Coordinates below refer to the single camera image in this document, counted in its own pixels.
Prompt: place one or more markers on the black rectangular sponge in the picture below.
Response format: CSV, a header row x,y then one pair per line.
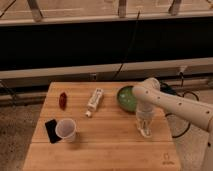
x,y
50,127

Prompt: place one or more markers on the white tube with cap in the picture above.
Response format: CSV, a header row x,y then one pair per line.
x,y
94,101

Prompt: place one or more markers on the dark red chili pepper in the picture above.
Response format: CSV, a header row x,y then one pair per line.
x,y
63,101

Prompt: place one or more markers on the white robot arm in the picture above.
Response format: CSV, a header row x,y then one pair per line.
x,y
148,95

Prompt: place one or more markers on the green bowl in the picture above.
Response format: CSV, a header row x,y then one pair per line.
x,y
126,99

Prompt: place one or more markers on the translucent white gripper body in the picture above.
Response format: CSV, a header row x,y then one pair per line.
x,y
144,115

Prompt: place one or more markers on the translucent plastic cup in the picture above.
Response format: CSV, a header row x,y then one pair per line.
x,y
66,129

